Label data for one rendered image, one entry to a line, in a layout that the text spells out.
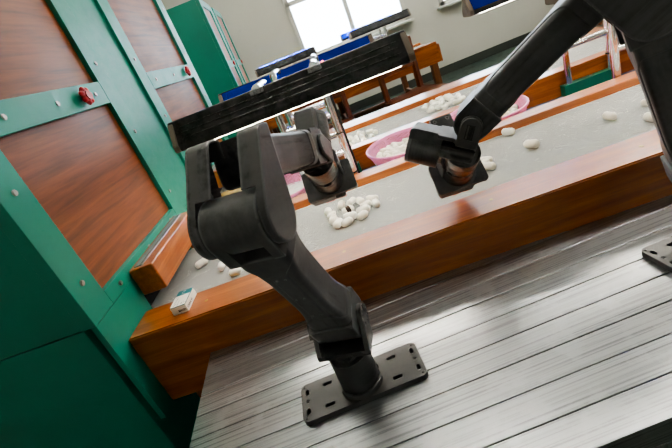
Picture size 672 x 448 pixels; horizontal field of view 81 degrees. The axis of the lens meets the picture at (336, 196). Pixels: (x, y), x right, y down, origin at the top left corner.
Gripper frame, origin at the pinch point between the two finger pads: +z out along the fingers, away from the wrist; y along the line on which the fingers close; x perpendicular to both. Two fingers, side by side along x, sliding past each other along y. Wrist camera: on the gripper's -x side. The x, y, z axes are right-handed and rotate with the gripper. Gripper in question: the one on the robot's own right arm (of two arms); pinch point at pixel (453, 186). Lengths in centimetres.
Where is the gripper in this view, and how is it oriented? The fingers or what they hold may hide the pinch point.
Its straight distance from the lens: 90.2
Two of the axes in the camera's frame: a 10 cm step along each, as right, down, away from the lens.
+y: -9.4, 3.3, 0.9
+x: 2.9, 9.0, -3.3
